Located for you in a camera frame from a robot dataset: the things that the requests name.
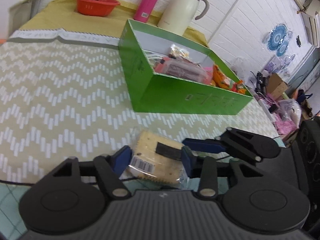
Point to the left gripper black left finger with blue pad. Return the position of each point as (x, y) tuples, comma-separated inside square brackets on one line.
[(109, 169)]

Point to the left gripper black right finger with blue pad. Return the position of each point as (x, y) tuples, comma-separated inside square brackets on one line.
[(203, 168)]

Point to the cracker pack clear wrapper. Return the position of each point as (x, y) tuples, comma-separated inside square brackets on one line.
[(157, 158)]

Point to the orange snack packet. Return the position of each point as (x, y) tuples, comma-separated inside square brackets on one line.
[(220, 80)]

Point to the dark snack bar red wrapper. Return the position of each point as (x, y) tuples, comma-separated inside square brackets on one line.
[(185, 71)]

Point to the brown cardboard box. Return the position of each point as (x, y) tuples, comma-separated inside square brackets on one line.
[(276, 86)]

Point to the small sausage snack pack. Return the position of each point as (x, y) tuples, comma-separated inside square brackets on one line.
[(176, 51)]

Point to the blue paper fan decoration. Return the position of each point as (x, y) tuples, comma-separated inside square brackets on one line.
[(278, 39)]

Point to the cream thermos jug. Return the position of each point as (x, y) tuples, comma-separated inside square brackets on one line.
[(179, 14)]

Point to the red plastic basket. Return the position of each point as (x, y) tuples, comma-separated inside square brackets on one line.
[(100, 8)]

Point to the pink thermos bottle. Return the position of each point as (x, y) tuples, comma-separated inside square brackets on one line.
[(144, 10)]

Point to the white air conditioner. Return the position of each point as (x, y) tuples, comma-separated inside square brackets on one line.
[(310, 14)]

